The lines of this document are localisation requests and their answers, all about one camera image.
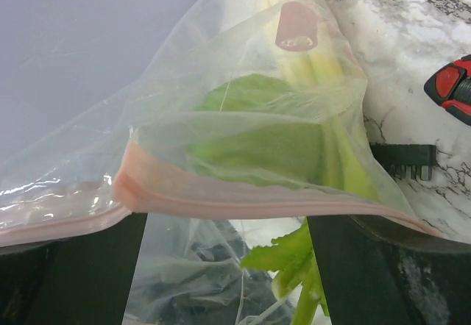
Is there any clear zip top bag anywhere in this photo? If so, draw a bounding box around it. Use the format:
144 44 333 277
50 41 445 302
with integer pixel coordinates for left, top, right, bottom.
1 0 436 324

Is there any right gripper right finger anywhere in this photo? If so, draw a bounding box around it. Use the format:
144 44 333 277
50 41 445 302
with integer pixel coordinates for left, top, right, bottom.
308 215 470 325

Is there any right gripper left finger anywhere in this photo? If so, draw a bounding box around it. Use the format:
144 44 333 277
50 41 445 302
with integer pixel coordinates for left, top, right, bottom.
1 214 147 324

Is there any green celery stalk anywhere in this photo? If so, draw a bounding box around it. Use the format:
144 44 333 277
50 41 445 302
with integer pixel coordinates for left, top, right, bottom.
242 15 378 324

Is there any black bit holder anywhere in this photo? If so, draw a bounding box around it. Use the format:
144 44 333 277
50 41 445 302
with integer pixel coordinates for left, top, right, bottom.
370 143 438 181

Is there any red black utility knife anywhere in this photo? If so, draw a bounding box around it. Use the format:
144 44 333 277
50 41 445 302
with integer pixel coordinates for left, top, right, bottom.
424 54 471 126

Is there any green cabbage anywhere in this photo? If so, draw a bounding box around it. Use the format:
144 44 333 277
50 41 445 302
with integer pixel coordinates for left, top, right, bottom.
188 74 320 189

